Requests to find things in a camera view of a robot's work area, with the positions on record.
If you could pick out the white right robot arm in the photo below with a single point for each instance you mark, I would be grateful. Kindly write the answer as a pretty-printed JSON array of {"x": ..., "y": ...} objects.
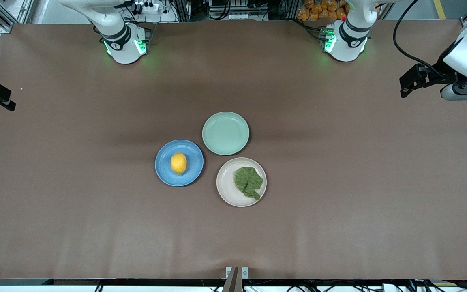
[{"x": 122, "y": 38}]

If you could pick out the orange snack packages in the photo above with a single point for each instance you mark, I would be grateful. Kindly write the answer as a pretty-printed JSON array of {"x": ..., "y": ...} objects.
[{"x": 320, "y": 9}]

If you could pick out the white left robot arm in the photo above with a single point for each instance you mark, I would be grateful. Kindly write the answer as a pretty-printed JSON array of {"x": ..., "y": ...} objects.
[{"x": 349, "y": 38}]

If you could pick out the blue plate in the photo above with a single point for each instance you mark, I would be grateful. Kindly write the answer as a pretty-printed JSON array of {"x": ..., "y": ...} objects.
[{"x": 164, "y": 166}]

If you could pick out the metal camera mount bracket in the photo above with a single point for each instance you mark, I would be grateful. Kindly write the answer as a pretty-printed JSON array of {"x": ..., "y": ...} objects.
[{"x": 236, "y": 278}]

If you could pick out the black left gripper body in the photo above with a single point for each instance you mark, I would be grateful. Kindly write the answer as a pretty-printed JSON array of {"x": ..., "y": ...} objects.
[{"x": 437, "y": 76}]

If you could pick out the green lettuce leaf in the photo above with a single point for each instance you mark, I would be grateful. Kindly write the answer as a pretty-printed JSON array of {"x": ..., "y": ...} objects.
[{"x": 247, "y": 180}]

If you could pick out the yellow lemon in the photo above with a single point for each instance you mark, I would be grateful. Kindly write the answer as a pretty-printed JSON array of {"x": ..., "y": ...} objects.
[{"x": 178, "y": 163}]

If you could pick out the pale green plate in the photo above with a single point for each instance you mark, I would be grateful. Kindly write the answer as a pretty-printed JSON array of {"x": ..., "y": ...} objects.
[{"x": 225, "y": 133}]

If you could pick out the white power strip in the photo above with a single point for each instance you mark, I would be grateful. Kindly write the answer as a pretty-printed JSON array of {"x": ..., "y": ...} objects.
[{"x": 146, "y": 7}]

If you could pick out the beige plate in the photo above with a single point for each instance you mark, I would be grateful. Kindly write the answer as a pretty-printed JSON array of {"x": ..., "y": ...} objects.
[{"x": 227, "y": 188}]

